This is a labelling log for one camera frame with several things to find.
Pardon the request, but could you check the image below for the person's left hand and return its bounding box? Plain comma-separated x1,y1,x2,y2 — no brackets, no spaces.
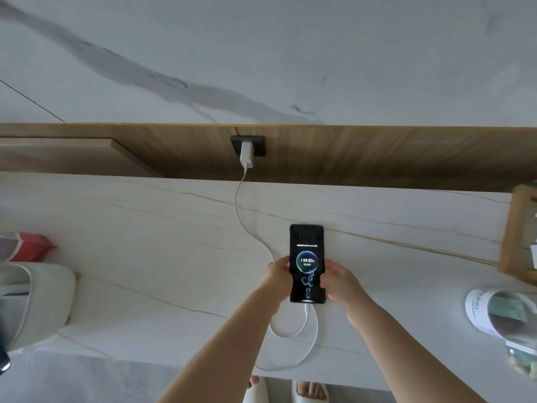
259,255,293,299

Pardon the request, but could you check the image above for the person's right hand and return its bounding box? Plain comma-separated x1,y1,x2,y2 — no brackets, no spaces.
319,260,371,317

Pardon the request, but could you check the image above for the black smartphone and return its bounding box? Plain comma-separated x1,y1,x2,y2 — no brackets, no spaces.
289,224,326,305

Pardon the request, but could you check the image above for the person's right forearm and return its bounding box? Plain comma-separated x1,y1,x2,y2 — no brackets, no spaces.
345,299,490,403

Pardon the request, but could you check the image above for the person's left forearm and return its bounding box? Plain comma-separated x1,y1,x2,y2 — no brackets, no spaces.
157,287,287,403

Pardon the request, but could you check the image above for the cream right slipper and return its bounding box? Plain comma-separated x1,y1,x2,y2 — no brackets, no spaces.
291,380,331,403

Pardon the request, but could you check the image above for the cream slipper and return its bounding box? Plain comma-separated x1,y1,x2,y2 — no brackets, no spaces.
247,376,270,403
291,380,331,403

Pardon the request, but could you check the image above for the white charger adapter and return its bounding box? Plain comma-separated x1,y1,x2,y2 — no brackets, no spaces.
239,142,255,170

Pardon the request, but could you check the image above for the cream left slipper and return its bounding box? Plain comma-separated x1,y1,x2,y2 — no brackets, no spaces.
247,376,270,403

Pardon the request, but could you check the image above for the glass jar with white label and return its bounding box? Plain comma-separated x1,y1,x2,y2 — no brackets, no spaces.
464,288,537,379

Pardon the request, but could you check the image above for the wooden shelf board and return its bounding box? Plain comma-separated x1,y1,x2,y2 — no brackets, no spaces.
0,137,165,178

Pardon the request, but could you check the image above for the red snack packet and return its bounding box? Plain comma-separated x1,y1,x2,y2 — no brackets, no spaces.
0,232,58,263

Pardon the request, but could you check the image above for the dark glossy object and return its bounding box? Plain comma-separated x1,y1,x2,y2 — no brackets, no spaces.
0,327,12,376

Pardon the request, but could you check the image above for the white charging cable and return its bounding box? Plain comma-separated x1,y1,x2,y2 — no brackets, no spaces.
234,165,320,372

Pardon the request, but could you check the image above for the black wall socket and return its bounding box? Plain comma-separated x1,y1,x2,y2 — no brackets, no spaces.
230,135,267,158

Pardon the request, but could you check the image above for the wooden wall panel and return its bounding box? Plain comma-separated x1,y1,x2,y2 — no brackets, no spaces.
0,122,537,193

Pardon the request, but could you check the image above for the wooden box frame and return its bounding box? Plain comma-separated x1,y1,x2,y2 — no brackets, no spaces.
498,183,537,287

